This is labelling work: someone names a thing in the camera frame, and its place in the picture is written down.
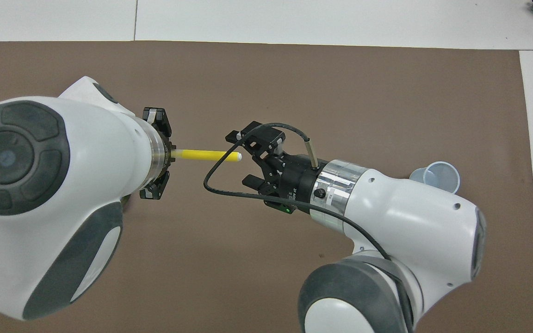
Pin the yellow pen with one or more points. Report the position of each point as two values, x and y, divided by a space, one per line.
201 154

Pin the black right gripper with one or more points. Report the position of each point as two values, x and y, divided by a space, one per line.
294 182

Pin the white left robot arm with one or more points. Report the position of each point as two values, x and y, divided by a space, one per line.
63 194

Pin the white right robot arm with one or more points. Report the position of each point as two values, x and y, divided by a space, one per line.
410 222

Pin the brown table mat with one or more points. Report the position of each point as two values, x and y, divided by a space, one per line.
340 83

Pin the translucent plastic cup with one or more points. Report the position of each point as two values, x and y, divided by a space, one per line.
442 175

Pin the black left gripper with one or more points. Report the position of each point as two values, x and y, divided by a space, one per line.
169 166

